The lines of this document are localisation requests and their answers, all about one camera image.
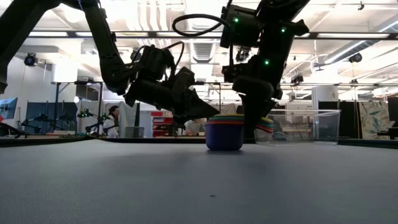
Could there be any black metal frame stand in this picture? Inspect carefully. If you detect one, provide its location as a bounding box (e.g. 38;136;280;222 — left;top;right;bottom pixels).
51;80;105;135

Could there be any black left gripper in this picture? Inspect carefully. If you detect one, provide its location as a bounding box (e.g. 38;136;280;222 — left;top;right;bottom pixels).
123;67;220;125

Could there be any person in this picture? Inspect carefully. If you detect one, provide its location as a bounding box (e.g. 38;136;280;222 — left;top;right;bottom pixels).
184;118;208;137
102;105;121;139

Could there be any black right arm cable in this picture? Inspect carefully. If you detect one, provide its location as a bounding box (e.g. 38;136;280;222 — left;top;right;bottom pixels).
172;13;233;37

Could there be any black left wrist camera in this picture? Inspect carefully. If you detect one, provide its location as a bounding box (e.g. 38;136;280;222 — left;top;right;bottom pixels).
136;44;175;82

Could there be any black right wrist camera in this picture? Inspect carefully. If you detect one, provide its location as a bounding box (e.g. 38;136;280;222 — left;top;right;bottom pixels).
220;4;262;49

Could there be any green measuring cup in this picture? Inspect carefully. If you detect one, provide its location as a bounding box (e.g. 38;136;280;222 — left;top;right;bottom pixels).
207;115;275;125

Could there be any black partition panel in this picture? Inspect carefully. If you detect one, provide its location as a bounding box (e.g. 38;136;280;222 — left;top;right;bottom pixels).
318;100;360;139

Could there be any red measuring cup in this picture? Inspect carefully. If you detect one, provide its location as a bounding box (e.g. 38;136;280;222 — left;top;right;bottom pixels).
205;121;275;132

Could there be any blue partition panel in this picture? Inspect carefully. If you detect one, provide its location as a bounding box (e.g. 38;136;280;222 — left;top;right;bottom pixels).
25;101;78;133

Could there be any blue screen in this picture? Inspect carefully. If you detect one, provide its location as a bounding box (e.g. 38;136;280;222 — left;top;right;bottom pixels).
0;96;19;124

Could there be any clear plastic basket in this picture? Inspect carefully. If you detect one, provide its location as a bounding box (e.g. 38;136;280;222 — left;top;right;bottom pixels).
253;108;341;146

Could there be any purple measuring cup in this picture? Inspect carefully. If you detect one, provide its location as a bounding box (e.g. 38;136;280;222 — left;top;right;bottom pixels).
204;123;245;151

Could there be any white ceiling air vent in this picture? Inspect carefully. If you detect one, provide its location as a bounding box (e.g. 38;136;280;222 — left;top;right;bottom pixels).
191;40;218;63

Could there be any black ceiling spotlight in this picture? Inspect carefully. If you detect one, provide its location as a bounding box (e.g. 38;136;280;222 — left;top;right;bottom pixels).
235;46;251;63
290;73;305;85
348;52;363;64
24;52;38;67

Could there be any teal measuring cup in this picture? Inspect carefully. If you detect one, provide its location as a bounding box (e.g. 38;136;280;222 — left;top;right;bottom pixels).
206;119;275;129

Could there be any blue measuring cup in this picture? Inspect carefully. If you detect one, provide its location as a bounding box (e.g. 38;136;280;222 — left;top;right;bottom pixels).
206;117;275;128

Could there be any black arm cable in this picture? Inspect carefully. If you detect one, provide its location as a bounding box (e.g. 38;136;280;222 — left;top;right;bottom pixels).
163;40;186;78
172;13;233;37

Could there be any leaf print curtain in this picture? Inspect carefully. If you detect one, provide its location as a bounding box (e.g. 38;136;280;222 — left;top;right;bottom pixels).
359;101;389;140

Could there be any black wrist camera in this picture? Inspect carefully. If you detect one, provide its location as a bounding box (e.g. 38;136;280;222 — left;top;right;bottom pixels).
136;44;175;82
220;4;262;49

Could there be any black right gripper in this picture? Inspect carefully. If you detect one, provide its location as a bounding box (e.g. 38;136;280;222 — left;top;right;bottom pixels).
222;54;284;139

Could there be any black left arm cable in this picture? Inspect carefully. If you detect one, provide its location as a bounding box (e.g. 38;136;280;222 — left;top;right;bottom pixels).
163;40;186;78

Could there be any grey hanging cloth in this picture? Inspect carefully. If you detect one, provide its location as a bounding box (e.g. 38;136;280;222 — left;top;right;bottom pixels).
119;101;140;139

